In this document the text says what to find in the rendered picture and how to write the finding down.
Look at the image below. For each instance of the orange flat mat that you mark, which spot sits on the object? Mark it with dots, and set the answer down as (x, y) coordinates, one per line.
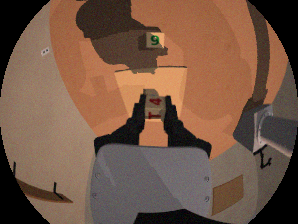
(159, 80)

